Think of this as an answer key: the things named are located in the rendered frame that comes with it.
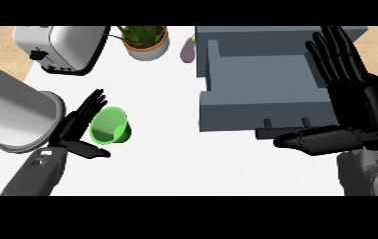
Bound blue-grey open drawer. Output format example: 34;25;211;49
198;39;341;133

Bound potted green plant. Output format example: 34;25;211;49
100;25;171;62

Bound dark drawer handle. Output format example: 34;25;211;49
254;117;316;141

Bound grey round appliance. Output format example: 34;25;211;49
0;70;68;155

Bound purple eggplant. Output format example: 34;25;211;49
178;35;198;64

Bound blue-grey cabinet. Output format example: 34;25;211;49
195;25;369;79

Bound silver toaster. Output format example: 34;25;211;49
13;25;112;77

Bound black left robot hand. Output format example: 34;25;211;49
47;88;112;160

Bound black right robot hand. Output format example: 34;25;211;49
271;25;378;157

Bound green cup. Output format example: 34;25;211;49
88;106;133;146

